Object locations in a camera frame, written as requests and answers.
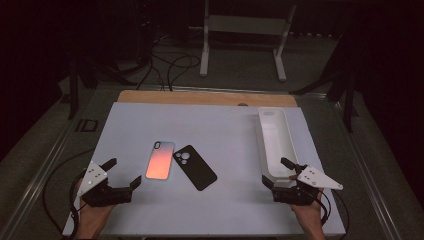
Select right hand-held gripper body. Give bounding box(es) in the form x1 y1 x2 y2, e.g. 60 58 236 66
271 164 344 207

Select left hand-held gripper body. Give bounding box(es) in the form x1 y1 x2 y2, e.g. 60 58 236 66
77 160 133 208

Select white plastic tray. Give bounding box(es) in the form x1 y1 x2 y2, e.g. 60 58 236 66
257 106 300 188

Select iridescent phone case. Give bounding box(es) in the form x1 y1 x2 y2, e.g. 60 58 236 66
145 140 176 181

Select black phone case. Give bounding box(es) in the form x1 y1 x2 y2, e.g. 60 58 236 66
172 144 218 192

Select person's right hand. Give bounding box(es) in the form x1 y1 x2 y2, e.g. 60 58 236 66
289 189 326 232

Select person's left hand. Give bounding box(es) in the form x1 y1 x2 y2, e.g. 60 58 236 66
77 179 116 232

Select black tripod stand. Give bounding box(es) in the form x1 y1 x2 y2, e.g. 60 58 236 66
289 19 360 133
68 59 138 120

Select white table board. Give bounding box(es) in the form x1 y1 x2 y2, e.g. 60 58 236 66
62 101 346 238

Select white metal stand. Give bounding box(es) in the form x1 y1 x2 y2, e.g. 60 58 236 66
199 0 298 83

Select left hand-held gripper cable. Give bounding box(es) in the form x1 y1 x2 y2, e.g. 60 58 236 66
42 148 98 240

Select hand-held gripper cable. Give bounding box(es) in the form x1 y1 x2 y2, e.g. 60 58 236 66
318 189 351 240
42 148 98 240

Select black floor frame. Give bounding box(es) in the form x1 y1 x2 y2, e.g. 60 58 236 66
75 118 99 133

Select right hand-held gripper cable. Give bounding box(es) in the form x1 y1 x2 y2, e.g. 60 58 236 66
318 189 351 240

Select black floor cables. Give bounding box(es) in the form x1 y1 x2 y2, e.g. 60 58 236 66
136 33 203 92

